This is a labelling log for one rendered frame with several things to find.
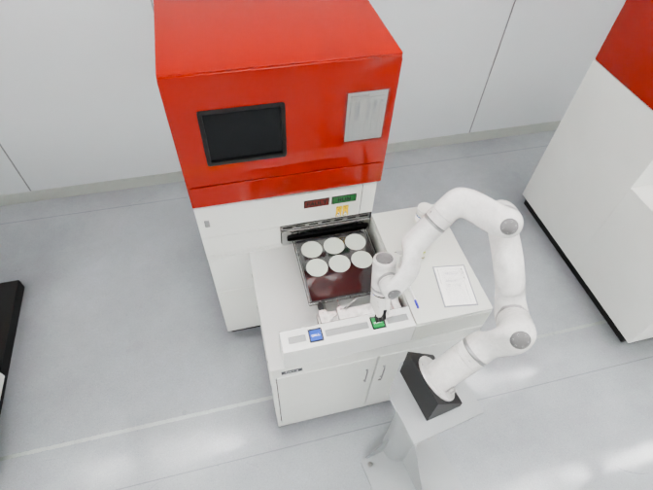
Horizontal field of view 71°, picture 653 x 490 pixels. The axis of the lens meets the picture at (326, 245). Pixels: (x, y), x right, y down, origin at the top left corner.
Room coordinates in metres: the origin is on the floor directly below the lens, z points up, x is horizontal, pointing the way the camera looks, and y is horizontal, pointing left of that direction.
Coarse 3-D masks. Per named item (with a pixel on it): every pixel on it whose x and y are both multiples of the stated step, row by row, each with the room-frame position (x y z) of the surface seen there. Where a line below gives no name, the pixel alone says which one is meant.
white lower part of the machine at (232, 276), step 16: (240, 256) 1.33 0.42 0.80; (224, 272) 1.30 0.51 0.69; (240, 272) 1.32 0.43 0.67; (224, 288) 1.29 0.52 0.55; (240, 288) 1.32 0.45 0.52; (224, 304) 1.29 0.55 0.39; (240, 304) 1.31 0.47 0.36; (256, 304) 1.34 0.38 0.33; (224, 320) 1.28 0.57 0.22; (240, 320) 1.31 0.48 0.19; (256, 320) 1.33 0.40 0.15
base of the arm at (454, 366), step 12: (456, 348) 0.76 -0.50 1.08; (420, 360) 0.75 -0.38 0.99; (432, 360) 0.79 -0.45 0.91; (444, 360) 0.73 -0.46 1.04; (456, 360) 0.72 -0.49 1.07; (468, 360) 0.71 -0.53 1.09; (432, 372) 0.70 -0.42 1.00; (444, 372) 0.69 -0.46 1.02; (456, 372) 0.68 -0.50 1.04; (468, 372) 0.68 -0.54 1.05; (432, 384) 0.65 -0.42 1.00; (444, 384) 0.66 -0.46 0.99; (456, 384) 0.66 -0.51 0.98; (444, 396) 0.62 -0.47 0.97
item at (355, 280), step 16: (304, 240) 1.37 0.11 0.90; (320, 240) 1.38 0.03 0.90; (304, 256) 1.28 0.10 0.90; (320, 256) 1.28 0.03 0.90; (304, 272) 1.18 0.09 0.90; (336, 272) 1.19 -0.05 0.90; (352, 272) 1.20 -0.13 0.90; (368, 272) 1.20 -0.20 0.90; (320, 288) 1.10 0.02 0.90; (336, 288) 1.11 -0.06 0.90; (352, 288) 1.11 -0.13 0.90; (368, 288) 1.12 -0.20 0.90
